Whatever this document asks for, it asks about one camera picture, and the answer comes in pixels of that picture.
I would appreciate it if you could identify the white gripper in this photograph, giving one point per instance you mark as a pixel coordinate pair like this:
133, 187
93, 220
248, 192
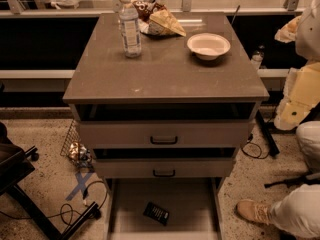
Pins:
308, 34

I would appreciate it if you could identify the dark rxbar chocolate wrapper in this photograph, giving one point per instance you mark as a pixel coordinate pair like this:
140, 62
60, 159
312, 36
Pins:
156, 213

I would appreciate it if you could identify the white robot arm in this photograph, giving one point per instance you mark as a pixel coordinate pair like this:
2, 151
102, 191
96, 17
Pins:
307, 42

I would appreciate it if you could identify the grey drawer cabinet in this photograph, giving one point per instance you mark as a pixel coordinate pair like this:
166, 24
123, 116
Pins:
166, 83

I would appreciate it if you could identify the open bottom drawer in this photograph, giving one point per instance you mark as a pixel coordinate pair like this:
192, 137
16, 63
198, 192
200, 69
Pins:
191, 202

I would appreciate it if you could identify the small bottle behind cabinet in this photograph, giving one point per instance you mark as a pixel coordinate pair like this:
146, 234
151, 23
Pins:
258, 56

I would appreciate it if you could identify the black metal table leg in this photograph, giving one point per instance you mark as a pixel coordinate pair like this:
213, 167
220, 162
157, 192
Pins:
273, 149

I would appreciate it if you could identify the white paper bowl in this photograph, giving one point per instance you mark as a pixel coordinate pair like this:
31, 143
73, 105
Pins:
207, 46

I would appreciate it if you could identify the yellow chip bag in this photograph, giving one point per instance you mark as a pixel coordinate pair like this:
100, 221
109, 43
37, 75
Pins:
164, 23

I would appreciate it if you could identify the tan shoe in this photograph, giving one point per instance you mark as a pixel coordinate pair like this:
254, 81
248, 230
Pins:
253, 211

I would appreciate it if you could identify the person leg light trousers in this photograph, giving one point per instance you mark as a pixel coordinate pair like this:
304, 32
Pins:
299, 212

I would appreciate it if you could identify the brown snack bag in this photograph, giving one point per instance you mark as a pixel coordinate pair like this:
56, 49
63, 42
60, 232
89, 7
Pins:
145, 9

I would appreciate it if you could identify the clear plastic water bottle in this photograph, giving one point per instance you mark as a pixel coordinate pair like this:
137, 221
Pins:
129, 27

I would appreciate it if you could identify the crumpled shiny wrapper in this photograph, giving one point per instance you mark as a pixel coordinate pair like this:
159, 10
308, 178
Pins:
79, 155

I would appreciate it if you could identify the top drawer with handle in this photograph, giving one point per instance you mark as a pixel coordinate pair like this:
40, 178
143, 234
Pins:
163, 134

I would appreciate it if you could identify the drawer with handle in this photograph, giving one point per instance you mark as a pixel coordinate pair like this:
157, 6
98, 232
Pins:
164, 168
163, 134

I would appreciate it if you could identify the middle drawer with handle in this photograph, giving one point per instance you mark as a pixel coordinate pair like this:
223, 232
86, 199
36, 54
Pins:
164, 168

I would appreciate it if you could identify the wire mesh basket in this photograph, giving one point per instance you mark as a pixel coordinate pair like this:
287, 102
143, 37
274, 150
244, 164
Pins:
71, 137

